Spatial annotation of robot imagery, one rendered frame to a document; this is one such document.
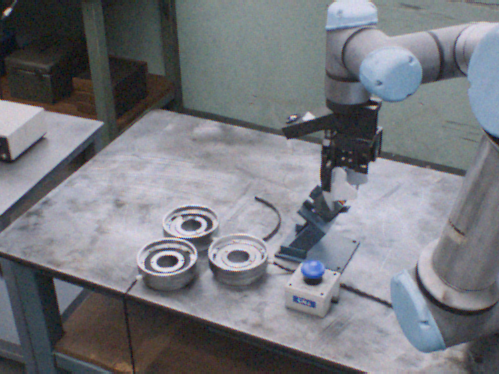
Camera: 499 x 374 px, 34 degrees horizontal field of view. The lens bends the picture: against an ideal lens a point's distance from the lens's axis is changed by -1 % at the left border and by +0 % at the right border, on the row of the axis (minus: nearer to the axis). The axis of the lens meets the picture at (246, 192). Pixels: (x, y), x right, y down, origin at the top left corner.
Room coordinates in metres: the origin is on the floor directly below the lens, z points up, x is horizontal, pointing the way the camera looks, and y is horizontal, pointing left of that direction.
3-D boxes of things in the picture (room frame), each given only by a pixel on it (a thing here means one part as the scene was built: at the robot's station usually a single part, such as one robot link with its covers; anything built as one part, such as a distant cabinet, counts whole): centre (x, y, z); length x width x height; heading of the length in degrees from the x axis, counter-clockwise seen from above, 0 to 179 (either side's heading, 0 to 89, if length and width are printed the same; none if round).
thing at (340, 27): (1.18, -0.17, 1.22); 0.09 x 0.08 x 0.11; 19
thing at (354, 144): (1.18, -0.17, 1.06); 0.09 x 0.08 x 0.12; 63
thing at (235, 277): (1.15, 0.02, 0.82); 0.10 x 0.10 x 0.04
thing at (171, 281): (1.14, 0.14, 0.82); 0.10 x 0.10 x 0.04
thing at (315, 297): (1.06, -0.11, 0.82); 0.08 x 0.07 x 0.05; 62
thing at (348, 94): (1.18, -0.17, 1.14); 0.08 x 0.08 x 0.05
